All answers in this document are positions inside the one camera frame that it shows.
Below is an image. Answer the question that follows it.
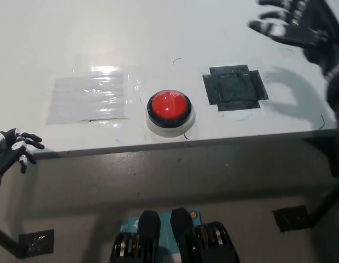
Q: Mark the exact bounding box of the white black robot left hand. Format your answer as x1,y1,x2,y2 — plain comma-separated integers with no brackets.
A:
0,128,46,193

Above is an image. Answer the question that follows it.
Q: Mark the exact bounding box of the black metal table leg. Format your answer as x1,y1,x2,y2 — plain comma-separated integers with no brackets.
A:
301,133,339,228
0,224,24,260

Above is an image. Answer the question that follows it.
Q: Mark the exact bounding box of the black tape square patch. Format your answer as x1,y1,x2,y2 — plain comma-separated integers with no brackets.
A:
202,64,269,112

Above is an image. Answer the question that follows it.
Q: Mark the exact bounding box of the black floor tape patch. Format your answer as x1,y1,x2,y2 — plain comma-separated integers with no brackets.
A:
272,204,314,232
18,228,55,259

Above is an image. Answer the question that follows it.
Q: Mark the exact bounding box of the red dome push button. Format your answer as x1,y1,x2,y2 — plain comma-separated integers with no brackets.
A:
145,89,197,138

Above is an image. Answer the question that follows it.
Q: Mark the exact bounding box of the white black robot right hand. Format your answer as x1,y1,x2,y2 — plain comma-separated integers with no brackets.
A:
247,0,339,81

